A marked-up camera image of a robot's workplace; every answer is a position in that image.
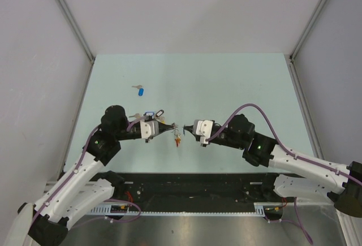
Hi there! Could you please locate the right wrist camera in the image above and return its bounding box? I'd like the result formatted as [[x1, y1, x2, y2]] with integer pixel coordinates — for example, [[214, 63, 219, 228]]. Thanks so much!
[[192, 120, 214, 145]]

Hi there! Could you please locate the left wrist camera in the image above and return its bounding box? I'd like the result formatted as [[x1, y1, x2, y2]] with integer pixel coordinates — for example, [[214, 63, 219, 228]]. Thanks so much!
[[140, 120, 159, 139]]

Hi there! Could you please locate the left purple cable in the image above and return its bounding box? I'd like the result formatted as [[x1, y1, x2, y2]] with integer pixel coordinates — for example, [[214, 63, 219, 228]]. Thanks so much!
[[29, 113, 155, 232]]

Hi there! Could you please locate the solid blue tag key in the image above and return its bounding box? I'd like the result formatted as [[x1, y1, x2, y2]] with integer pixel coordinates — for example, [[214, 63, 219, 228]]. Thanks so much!
[[132, 85, 144, 97]]

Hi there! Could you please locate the red handled keyring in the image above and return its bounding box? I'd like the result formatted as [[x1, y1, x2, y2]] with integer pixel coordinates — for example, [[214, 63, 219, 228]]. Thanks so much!
[[172, 123, 181, 148]]

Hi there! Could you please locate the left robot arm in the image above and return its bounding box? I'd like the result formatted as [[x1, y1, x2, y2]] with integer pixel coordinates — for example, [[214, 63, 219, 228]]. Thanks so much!
[[28, 105, 175, 245]]

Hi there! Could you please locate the black frame key tag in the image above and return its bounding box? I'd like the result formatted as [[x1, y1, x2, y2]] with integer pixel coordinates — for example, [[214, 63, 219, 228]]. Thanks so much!
[[155, 110, 164, 118]]

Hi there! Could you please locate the purple cable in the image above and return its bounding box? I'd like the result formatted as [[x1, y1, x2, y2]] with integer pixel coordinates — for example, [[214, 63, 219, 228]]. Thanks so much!
[[206, 103, 351, 245], [29, 113, 155, 232]]

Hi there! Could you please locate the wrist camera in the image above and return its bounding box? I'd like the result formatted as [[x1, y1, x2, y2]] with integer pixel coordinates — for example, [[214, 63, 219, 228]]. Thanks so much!
[[140, 120, 159, 139], [192, 120, 214, 145]]

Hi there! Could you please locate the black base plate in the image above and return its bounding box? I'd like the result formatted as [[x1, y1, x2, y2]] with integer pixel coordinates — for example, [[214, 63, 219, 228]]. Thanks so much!
[[113, 172, 294, 208]]

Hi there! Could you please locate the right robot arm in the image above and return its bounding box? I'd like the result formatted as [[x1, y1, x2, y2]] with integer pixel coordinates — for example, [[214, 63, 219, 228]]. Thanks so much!
[[183, 114, 361, 218]]

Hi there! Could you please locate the aluminium frame post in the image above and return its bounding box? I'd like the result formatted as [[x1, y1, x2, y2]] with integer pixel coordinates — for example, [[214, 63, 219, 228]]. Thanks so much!
[[55, 0, 95, 64], [289, 0, 329, 62]]

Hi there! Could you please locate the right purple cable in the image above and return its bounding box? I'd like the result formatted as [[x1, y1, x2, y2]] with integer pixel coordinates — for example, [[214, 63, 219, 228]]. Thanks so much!
[[206, 103, 351, 245]]

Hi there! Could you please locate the white cable duct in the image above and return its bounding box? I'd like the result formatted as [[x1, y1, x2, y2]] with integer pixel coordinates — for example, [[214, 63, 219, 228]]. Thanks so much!
[[87, 202, 288, 217]]

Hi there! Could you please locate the right aluminium frame post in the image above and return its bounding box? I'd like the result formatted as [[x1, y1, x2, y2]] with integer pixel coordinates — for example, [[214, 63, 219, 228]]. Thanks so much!
[[289, 0, 329, 62]]

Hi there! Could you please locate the left aluminium frame post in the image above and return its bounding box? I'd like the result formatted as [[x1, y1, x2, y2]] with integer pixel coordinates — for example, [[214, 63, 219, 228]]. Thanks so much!
[[55, 0, 95, 64]]

